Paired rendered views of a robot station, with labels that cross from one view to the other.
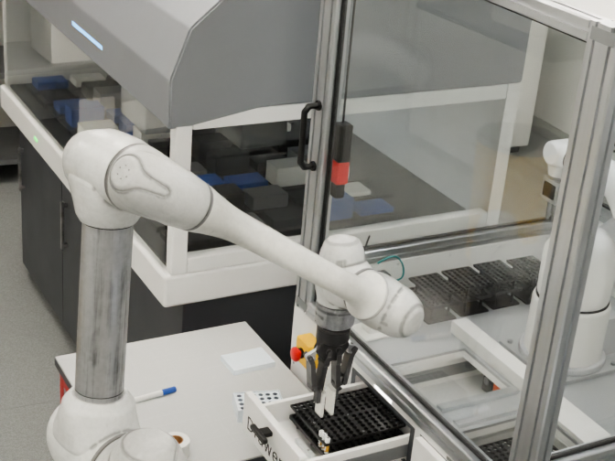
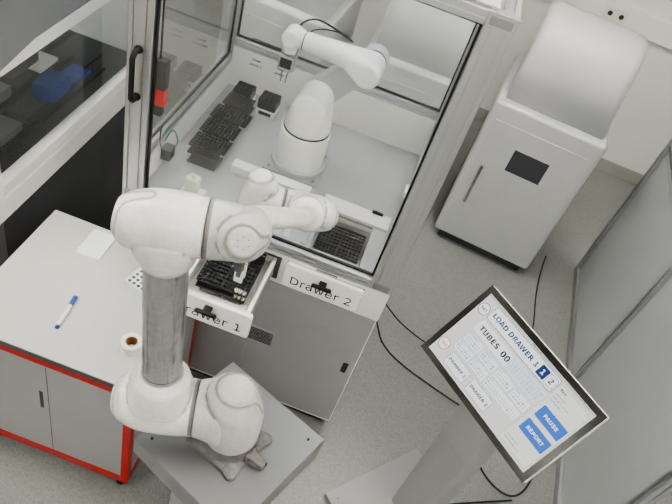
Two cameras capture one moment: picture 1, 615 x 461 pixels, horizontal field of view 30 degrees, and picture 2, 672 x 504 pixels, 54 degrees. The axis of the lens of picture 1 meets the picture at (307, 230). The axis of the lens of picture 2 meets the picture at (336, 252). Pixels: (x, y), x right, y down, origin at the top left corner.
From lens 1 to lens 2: 1.62 m
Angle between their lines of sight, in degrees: 51
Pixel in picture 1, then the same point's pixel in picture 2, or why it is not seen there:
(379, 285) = (317, 206)
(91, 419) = (179, 395)
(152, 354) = (23, 275)
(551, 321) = (427, 193)
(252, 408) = not seen: hidden behind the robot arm
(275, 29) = not seen: outside the picture
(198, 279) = (12, 196)
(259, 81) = (27, 20)
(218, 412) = (121, 298)
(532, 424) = (403, 246)
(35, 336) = not seen: outside the picture
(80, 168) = (163, 242)
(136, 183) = (258, 248)
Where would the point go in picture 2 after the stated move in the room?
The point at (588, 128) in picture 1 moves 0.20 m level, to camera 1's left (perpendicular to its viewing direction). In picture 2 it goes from (478, 82) to (432, 99)
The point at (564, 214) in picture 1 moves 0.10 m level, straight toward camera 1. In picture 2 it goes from (446, 133) to (468, 155)
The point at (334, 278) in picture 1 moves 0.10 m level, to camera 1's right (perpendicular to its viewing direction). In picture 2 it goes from (308, 219) to (333, 207)
